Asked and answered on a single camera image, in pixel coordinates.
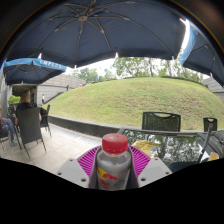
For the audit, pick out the person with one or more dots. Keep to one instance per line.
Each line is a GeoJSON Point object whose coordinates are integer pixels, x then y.
{"type": "Point", "coordinates": [25, 100]}
{"type": "Point", "coordinates": [43, 99]}
{"type": "Point", "coordinates": [6, 126]}

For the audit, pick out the large navy patio umbrella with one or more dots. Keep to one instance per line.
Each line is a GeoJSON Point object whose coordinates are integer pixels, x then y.
{"type": "Point", "coordinates": [100, 33]}

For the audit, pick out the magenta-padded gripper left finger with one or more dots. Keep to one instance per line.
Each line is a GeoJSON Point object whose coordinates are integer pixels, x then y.
{"type": "Point", "coordinates": [71, 170]}

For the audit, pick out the blue-trimmed navy patio umbrella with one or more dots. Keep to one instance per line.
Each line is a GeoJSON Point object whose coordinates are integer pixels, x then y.
{"type": "Point", "coordinates": [30, 71]}

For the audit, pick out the yellow crumpled bag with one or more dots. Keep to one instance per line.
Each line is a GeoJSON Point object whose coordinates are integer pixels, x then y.
{"type": "Point", "coordinates": [145, 146]}

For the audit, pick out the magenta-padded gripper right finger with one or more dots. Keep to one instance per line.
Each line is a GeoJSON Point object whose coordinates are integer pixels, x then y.
{"type": "Point", "coordinates": [151, 170]}

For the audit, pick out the dark wicker chair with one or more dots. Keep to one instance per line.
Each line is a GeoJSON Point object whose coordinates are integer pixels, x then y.
{"type": "Point", "coordinates": [45, 118]}
{"type": "Point", "coordinates": [29, 128]}

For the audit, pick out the red-capped drink bottle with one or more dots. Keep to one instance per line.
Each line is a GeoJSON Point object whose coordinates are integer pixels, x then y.
{"type": "Point", "coordinates": [113, 166]}

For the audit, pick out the dark mesh-back chair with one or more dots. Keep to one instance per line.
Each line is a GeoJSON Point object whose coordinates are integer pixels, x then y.
{"type": "Point", "coordinates": [210, 123]}
{"type": "Point", "coordinates": [161, 121]}

